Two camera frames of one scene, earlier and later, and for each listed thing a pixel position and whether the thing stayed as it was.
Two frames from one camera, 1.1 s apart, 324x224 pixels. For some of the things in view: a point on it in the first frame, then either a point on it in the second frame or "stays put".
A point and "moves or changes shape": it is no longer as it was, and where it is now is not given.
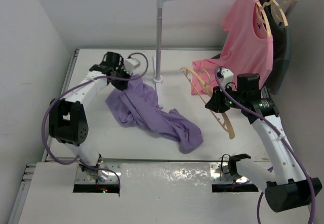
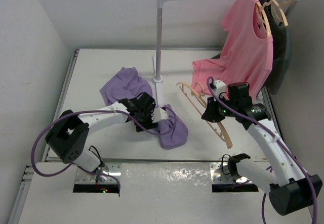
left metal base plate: x=81 y=177 stays put
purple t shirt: x=138 y=103 moves or changes shape
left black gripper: x=126 y=74 -> x=149 y=123
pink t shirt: x=248 y=49 stays put
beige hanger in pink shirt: x=257 y=13 stays put
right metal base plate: x=220 y=173 stays put
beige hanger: x=204 y=77 -> x=196 y=95
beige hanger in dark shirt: x=280 y=6 stays put
